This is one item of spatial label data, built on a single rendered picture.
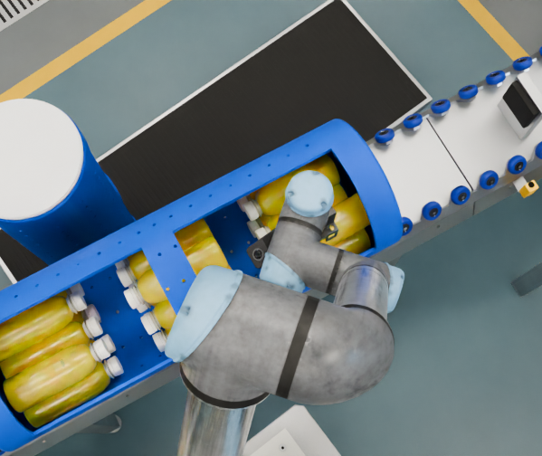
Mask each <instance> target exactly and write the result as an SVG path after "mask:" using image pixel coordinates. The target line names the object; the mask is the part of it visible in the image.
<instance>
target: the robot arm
mask: <svg viewBox="0 0 542 456"><path fill-rule="evenodd" d="M333 202H334V194H333V187H332V184H331V183H330V181H329V180H328V179H327V178H326V177H325V176H324V175H322V174H321V173H320V172H318V171H311V170H308V171H303V172H300V173H298V174H296V175H295V176H294V177H293V178H292V179H291V180H290V182H289V184H288V186H287V188H286V192H285V201H284V204H283V206H282V208H281V213H280V216H279V220H278V222H277V225H276V228H274V229H273V230H271V231H270V232H269V233H267V234H265V235H264V236H263V237H261V239H260V240H258V241H257V242H255V243H254V244H252V245H251V246H249V247H248V248H247V250H246V251H247V253H248V255H249V257H250V259H251V260H252V263H253V264H254V266H255V268H257V269H259V268H261V272H260V278H259V279H258V278H255V277H253V276H250V275H247V274H244V273H242V271H239V270H235V271H233V270H230V269H226V268H224V267H220V266H217V265H210V266H207V267H205V268H203V269H202V270H201V271H200V272H199V273H198V275H197V276H196V278H195V280H194V282H193V284H192V286H191V288H190V289H189V291H188V292H187V294H186V296H185V300H184V302H183V304H182V306H181V308H180V310H179V311H178V314H177V316H176V319H175V322H174V324H173V327H172V328H171V331H170V333H169V336H168V338H167V341H166V346H165V354H166V356H167V357H169V358H172V359H173V361H174V362H176V363H179V362H180V364H179V369H180V375H181V378H182V381H183V383H184V385H185V387H186V388H187V390H188V391H187V397H186V401H185V411H184V417H183V421H182V427H181V432H180V437H179V443H178V448H177V453H176V456H242V454H243V450H244V447H245V443H246V440H247V437H248V433H249V430H250V427H251V423H252V418H253V414H254V411H255V407H256V404H259V403H260V402H262V401H263V400H264V399H266V398H267V397H268V395H269V394H274V395H277V396H280V397H282V398H285V399H288V400H291V401H293V402H297V403H300V404H311V405H324V404H337V403H342V402H345V401H347V400H350V399H353V398H356V397H358V396H360V395H361V394H364V393H366V392H367V391H369V390H370V389H372V388H373V387H374V386H376V385H377V384H378V383H379V382H380V381H381V380H382V379H383V378H384V376H385V375H386V373H387V372H388V370H389V368H390V365H391V364H392V362H393V358H394V351H395V340H394V335H393V331H392V329H391V327H390V325H389V324H388V322H387V313H390V312H392V311H393V310H394V309H395V305H396V303H397V301H398V298H399V296H400V293H401V289H402V287H403V283H404V272H403V271H402V270H401V269H399V268H396V267H394V266H392V265H389V264H388V263H387V262H384V261H376V260H373V259H370V258H367V257H365V256H362V255H359V254H355V253H353V252H348V251H345V250H342V249H339V248H337V247H334V246H331V245H328V244H325V243H323V242H320V241H322V240H324V239H326V242H327V241H329V240H331V239H333V238H335V237H336V236H337V234H338V228H337V226H336V224H335V222H334V220H335V217H336V213H337V212H336V211H335V209H334V207H333V206H332V205H333ZM330 226H331V227H332V226H334V230H332V231H331V229H330V228H331V227H330ZM329 227H330V228H329ZM333 233H334V235H332V236H330V235H331V234H333ZM329 236H330V237H329ZM305 287H308V288H311V289H314V290H318V291H321V292H324V293H327V294H329V295H333V296H336V297H335V299H334V303H331V302H328V301H325V300H323V299H317V298H314V297H311V296H309V295H306V294H303V293H302V291H303V290H304V289H305Z"/></svg>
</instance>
